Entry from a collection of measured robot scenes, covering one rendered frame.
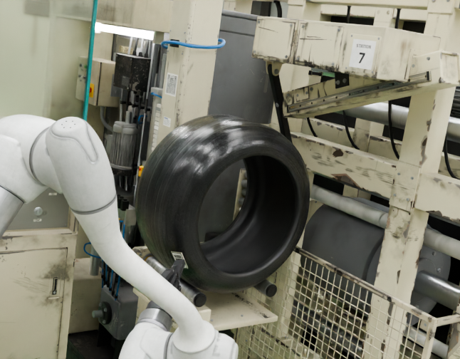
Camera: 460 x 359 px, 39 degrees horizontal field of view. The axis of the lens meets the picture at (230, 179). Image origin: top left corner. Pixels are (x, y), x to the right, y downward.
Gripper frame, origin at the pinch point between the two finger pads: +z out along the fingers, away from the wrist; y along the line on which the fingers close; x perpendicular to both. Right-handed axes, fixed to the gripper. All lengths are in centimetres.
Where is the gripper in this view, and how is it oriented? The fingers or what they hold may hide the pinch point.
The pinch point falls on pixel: (176, 269)
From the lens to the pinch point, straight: 191.3
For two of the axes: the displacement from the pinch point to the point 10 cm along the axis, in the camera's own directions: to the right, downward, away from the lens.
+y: 2.9, 8.4, 4.7
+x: 9.4, -1.5, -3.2
